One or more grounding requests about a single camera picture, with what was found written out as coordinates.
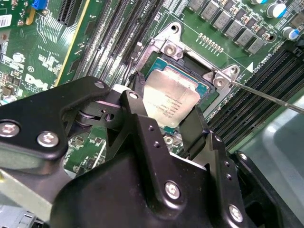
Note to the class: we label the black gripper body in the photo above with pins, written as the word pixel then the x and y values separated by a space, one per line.
pixel 114 197

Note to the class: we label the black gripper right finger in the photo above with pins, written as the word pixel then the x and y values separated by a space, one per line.
pixel 196 135

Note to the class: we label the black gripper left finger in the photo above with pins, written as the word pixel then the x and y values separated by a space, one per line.
pixel 28 121

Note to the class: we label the silver CPU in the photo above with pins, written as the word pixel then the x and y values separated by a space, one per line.
pixel 168 97

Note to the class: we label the thin metal locking lever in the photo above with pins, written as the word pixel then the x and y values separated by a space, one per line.
pixel 261 93

